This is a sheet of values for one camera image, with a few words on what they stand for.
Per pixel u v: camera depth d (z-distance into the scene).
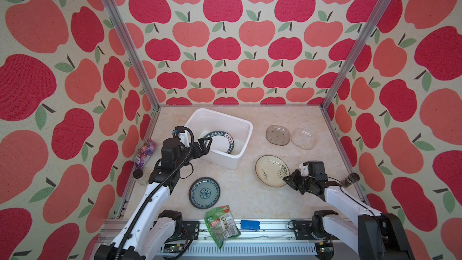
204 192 0.84
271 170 0.91
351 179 0.79
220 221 0.75
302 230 0.73
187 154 0.62
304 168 0.85
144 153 0.93
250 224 0.75
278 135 1.06
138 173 0.83
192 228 0.75
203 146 0.69
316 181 0.69
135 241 0.41
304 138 1.05
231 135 1.01
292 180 0.78
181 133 0.69
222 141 0.99
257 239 0.73
